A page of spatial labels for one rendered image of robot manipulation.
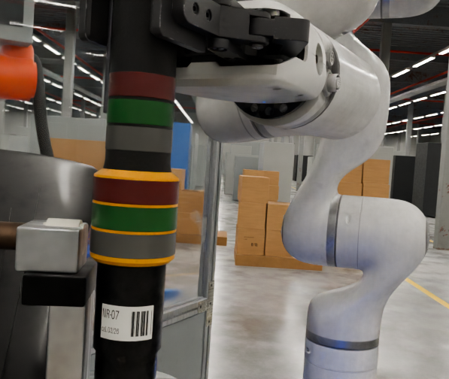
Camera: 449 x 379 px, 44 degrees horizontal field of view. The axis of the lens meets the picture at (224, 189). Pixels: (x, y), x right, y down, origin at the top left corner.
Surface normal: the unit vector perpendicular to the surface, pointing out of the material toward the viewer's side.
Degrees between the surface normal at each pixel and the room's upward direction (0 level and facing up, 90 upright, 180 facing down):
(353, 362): 89
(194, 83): 131
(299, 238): 103
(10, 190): 38
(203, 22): 90
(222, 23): 90
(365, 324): 94
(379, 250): 98
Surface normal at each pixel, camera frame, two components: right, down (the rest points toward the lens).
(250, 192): 0.07, 0.06
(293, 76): 0.86, 0.24
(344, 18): 0.06, 0.80
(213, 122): -0.45, 0.56
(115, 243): -0.23, 0.04
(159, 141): 0.72, 0.08
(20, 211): 0.21, -0.74
